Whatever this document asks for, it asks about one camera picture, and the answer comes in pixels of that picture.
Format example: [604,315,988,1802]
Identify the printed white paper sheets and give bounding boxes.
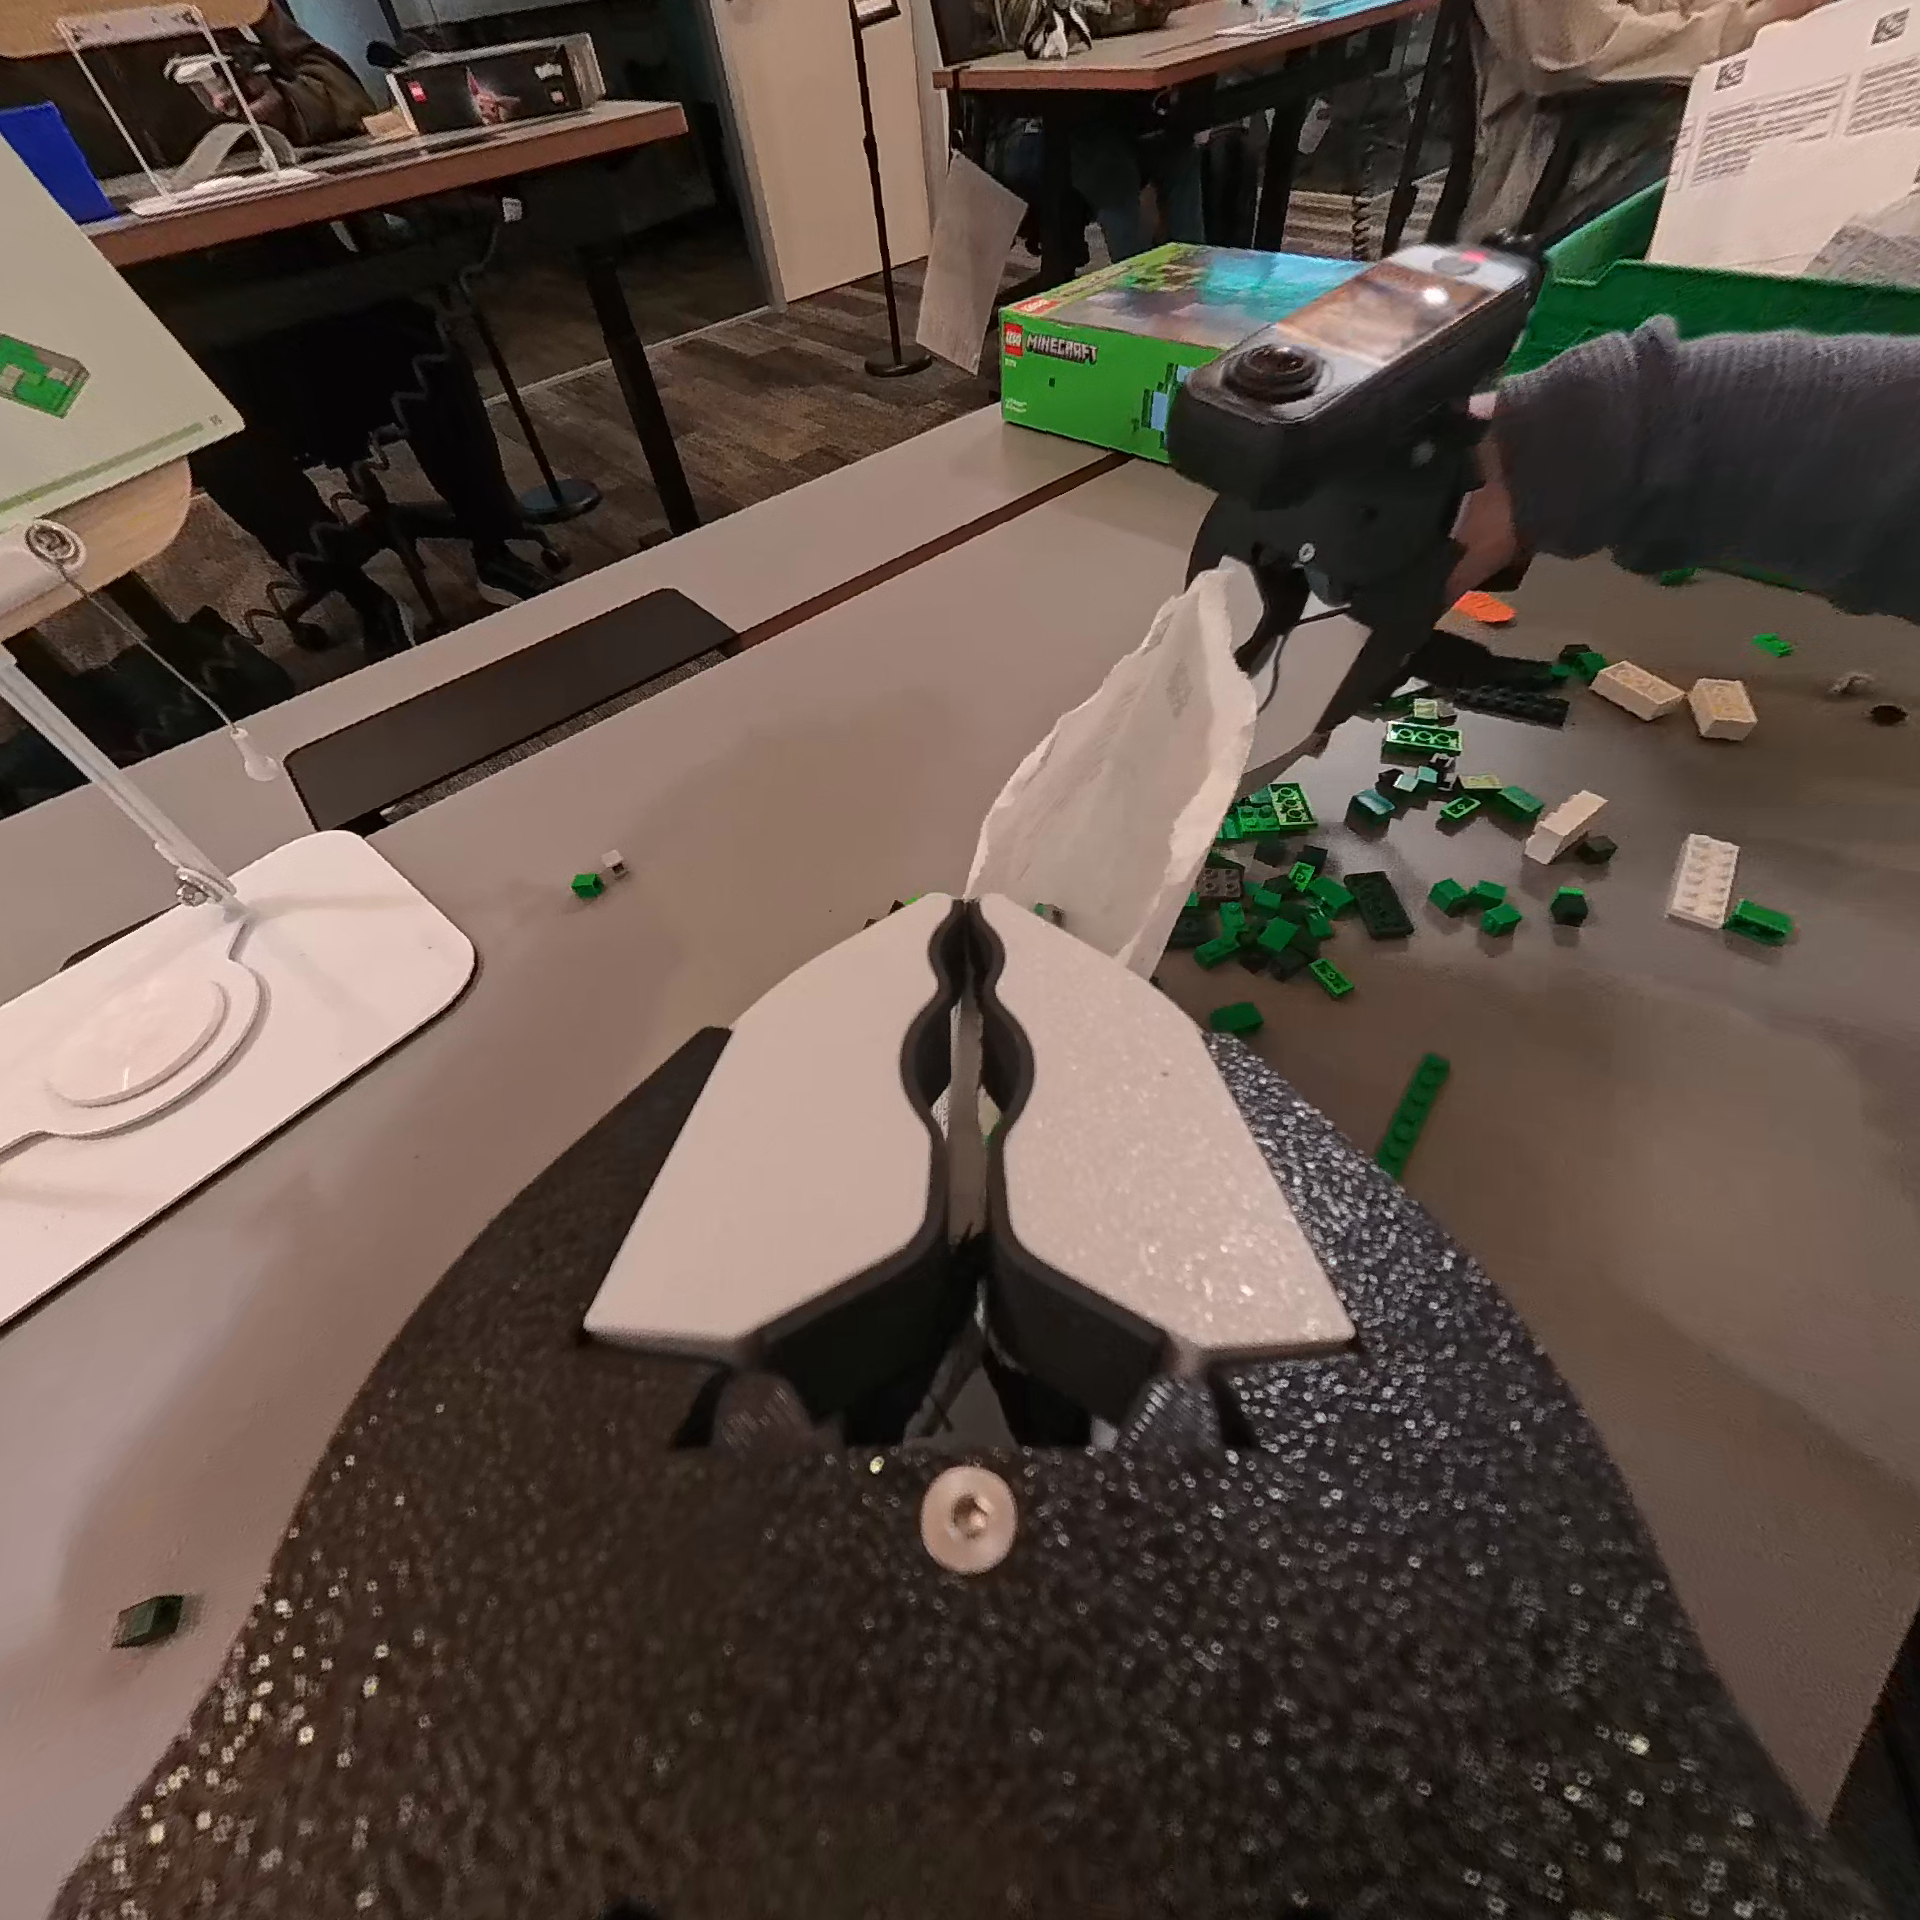
[1648,0,1920,280]

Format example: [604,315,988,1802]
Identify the wooden background table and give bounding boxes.
[933,0,1445,303]
[83,96,700,536]

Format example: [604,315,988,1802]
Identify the blue container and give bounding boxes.
[0,103,116,226]

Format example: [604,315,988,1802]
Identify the black office chair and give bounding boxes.
[269,300,606,618]

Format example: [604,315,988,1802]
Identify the grey desk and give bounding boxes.
[0,404,1920,1920]

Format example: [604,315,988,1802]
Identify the white book stand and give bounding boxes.
[0,451,479,1328]

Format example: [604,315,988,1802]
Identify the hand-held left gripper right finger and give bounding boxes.
[976,891,1363,1424]

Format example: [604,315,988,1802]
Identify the green cardboard toy box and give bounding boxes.
[997,241,1404,466]

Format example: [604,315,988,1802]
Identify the white studded toy plate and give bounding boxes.
[1664,832,1743,932]

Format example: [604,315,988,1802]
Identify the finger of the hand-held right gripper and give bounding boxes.
[1245,618,1369,789]

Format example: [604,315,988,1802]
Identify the black studded toy plate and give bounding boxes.
[1430,679,1573,731]

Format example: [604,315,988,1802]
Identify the pile of green toy bricks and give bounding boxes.
[1160,644,1793,1037]

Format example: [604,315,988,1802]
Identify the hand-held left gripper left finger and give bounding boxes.
[579,891,980,1424]

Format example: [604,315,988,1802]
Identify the long narrow green plate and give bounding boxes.
[1371,1053,1454,1184]

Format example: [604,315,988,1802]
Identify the white door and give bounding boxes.
[711,0,939,308]

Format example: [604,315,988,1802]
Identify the green plastic bin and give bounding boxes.
[1504,181,1920,591]

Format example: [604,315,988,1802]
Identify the white printed paper bag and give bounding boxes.
[959,568,1260,1248]

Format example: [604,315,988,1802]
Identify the white paper sheet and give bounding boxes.
[913,154,1029,378]

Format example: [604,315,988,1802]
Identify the background book stand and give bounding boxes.
[0,0,325,213]

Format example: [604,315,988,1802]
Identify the black floor stand pole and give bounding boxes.
[847,0,934,378]

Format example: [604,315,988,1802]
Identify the person's right forearm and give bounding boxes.
[1480,321,1920,619]

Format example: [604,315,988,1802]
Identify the black toy box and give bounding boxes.
[387,33,606,128]

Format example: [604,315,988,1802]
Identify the person's right hand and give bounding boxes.
[1447,394,1531,602]

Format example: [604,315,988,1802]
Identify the instruction booklet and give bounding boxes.
[0,135,247,536]

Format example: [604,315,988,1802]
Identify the black desk cable cover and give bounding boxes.
[285,588,740,834]

